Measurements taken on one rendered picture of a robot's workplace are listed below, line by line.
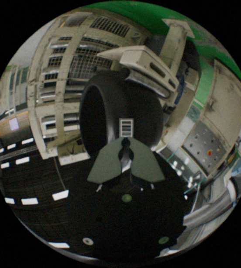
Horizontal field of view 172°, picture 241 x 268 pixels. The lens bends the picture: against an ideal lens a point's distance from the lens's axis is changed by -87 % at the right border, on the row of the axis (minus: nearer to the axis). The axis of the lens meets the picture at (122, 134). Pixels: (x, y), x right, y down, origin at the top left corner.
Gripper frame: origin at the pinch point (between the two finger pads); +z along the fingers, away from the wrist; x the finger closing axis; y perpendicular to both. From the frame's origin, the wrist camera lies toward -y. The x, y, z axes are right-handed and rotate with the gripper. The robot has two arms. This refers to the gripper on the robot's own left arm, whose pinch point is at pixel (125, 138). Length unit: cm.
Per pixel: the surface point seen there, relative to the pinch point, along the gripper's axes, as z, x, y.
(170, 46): 44, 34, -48
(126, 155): 11.9, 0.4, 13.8
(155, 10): 30, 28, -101
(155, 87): 26.6, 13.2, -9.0
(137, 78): 18.9, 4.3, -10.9
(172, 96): 36.9, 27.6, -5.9
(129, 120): 13.3, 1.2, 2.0
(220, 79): 33, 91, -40
